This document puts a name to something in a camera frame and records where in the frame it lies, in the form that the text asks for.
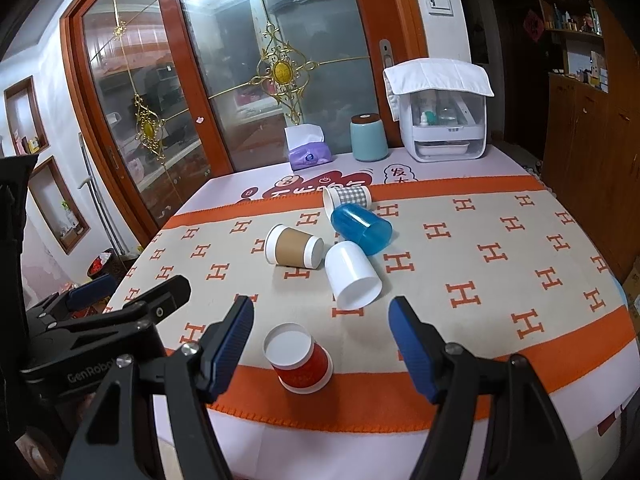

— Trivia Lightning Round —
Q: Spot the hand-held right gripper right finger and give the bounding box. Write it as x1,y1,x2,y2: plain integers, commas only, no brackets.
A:
388,295,584,480

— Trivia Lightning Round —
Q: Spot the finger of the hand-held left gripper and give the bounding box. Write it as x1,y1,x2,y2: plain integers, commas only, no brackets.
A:
25,272,119,330
47,275,193,347

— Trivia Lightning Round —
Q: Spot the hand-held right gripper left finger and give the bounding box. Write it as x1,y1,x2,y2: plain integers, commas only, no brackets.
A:
60,295,256,480

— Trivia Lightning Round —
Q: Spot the red paper cup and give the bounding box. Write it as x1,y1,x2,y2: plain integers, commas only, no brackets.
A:
263,323,334,394

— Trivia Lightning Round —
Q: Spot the white plastic cup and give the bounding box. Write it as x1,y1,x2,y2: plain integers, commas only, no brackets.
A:
324,241,384,310

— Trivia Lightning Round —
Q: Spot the brown sleeved paper cup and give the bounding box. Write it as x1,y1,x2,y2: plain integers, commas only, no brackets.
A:
264,224,325,269

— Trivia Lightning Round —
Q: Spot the blue plastic cup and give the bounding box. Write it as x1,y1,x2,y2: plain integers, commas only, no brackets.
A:
330,203,395,257

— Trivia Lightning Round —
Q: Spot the checkered paper cup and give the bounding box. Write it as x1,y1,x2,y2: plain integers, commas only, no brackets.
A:
322,185,374,214

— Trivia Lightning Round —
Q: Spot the dark basket with red contents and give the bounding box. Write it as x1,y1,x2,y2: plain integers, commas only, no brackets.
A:
86,249,121,281

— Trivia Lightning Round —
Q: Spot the orange patterned blanket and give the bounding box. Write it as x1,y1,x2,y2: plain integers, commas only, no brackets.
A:
107,175,639,434

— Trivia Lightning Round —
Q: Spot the metal pole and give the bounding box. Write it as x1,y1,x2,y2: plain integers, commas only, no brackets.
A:
78,132,127,257

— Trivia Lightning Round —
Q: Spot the pink printed tablecloth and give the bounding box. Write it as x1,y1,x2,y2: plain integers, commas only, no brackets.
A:
107,142,640,461

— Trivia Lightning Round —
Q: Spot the purple tissue pack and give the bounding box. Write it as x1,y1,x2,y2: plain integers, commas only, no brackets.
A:
284,123,335,171

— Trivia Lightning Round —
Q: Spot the glass sliding door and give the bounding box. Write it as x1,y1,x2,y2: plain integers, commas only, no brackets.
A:
61,0,236,233
171,0,432,175

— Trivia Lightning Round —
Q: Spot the teal canister with brown lid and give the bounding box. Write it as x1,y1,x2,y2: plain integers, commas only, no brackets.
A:
349,113,390,163

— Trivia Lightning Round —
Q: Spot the white storage box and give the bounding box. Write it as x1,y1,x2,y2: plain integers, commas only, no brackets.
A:
398,86,489,163

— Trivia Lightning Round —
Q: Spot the white folded towel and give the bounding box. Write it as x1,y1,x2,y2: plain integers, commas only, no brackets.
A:
382,58,496,124

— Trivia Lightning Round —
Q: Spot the wooden shelf cabinet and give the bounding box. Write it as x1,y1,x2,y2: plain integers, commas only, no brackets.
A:
529,0,640,283

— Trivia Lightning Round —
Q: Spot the dark wooden door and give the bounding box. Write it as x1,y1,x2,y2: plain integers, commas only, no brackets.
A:
491,0,551,157

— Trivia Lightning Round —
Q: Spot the wooden framed wall niche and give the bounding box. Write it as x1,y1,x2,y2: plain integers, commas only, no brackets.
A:
28,155,92,255
3,75,51,156

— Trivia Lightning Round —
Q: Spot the red wall ornament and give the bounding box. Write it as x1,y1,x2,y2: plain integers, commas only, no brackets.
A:
521,9,545,44

